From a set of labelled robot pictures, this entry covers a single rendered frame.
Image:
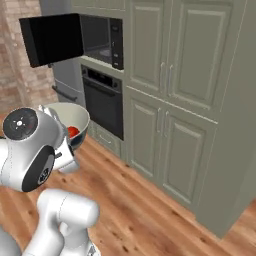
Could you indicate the narrow tall grey-green cupboard door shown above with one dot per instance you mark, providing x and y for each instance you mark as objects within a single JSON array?
[{"x": 146, "y": 46}]

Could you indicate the black microwave door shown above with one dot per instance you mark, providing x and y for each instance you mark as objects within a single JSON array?
[{"x": 50, "y": 40}]

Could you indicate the wide short grey-green cupboard door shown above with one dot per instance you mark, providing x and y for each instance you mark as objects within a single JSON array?
[{"x": 186, "y": 156}]

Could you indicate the silver fridge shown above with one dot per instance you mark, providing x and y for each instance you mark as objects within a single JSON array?
[{"x": 66, "y": 76}]

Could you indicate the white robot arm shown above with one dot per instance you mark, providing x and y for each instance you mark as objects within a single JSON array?
[{"x": 30, "y": 150}]

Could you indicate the black built-in oven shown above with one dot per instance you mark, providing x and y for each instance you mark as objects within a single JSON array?
[{"x": 103, "y": 106}]

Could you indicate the narrow short grey-green cupboard door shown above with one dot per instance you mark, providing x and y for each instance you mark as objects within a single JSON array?
[{"x": 143, "y": 136}]

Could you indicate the red tomato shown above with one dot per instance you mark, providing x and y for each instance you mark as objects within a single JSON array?
[{"x": 73, "y": 132}]

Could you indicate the white bowl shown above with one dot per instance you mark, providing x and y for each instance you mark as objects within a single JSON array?
[{"x": 74, "y": 115}]

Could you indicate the grey-green cupboard housing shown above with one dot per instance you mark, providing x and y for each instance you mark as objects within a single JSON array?
[{"x": 233, "y": 133}]

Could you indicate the wide tall grey-green cupboard door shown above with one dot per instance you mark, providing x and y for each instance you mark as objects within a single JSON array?
[{"x": 200, "y": 53}]

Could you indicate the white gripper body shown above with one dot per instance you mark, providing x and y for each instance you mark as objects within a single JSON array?
[{"x": 68, "y": 161}]

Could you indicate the grey-green drawer front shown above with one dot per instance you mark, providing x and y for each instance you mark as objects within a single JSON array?
[{"x": 106, "y": 140}]

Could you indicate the black microwave oven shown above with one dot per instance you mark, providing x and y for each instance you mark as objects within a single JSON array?
[{"x": 115, "y": 40}]

